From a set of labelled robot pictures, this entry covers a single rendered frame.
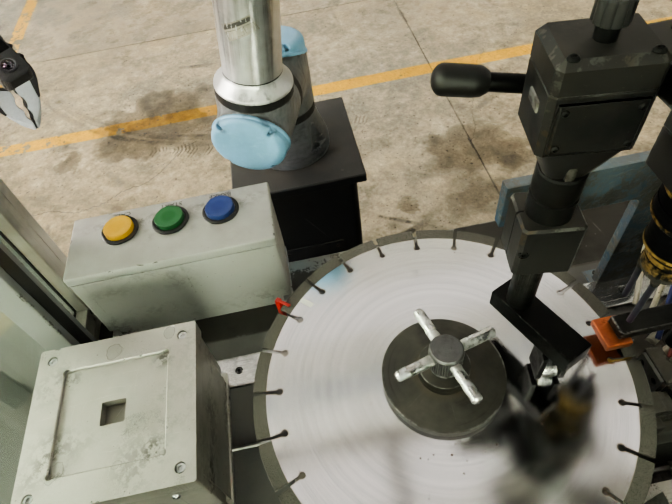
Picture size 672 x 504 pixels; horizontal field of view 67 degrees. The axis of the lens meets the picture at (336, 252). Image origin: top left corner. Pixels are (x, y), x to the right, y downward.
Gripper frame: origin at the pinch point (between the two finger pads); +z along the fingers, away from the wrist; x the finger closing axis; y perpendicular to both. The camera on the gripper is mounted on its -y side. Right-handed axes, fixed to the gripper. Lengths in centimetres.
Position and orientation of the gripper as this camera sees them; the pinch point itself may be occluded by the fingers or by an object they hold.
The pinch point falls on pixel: (34, 123)
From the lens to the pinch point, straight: 102.6
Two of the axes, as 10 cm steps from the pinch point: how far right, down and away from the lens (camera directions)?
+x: -6.5, 6.4, -4.2
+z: 1.0, 6.2, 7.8
